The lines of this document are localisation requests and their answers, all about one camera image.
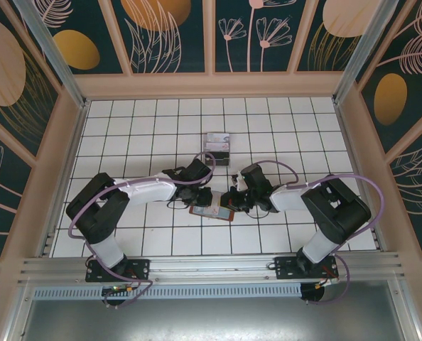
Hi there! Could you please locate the white card grey print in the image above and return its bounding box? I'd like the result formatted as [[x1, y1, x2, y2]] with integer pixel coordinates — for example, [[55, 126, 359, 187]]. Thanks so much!
[[209, 190, 226, 217]]

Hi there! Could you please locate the brown leather card holder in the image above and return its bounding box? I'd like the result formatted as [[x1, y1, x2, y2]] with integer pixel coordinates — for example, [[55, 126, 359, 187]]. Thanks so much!
[[188, 204, 235, 223]]

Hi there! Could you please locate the black card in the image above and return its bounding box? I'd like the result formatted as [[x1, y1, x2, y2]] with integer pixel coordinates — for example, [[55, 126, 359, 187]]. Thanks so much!
[[206, 151, 231, 163]]

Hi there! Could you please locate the clear acrylic card stand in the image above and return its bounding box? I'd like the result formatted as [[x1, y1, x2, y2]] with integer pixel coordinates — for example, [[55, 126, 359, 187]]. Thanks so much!
[[204, 131, 232, 168]]

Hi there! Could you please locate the grey metal panel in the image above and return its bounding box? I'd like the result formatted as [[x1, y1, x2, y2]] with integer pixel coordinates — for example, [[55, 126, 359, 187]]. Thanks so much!
[[4, 280, 420, 341]]

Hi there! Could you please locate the small electronics board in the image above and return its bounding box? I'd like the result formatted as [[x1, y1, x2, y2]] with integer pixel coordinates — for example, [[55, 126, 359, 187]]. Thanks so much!
[[102, 283, 136, 295]]

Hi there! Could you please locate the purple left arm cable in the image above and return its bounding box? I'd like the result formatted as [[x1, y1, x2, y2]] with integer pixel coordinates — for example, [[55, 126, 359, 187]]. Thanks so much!
[[68, 151, 217, 309]]

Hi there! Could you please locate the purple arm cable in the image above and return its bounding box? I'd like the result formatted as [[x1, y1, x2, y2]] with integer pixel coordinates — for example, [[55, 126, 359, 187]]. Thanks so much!
[[68, 151, 217, 309], [255, 160, 386, 305]]

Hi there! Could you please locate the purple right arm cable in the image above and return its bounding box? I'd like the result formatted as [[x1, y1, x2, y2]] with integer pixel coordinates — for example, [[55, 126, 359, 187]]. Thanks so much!
[[255, 160, 386, 305]]

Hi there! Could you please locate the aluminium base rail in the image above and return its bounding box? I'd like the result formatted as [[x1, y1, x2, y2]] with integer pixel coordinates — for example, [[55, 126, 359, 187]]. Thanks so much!
[[18, 251, 409, 285]]

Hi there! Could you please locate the slotted grey cable duct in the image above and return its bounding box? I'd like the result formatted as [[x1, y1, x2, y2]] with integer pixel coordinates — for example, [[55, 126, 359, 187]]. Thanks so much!
[[33, 283, 303, 300]]

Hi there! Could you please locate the aluminium frame post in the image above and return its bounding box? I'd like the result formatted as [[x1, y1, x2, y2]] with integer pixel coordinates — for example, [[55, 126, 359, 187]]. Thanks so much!
[[331, 0, 397, 104], [13, 0, 91, 108]]

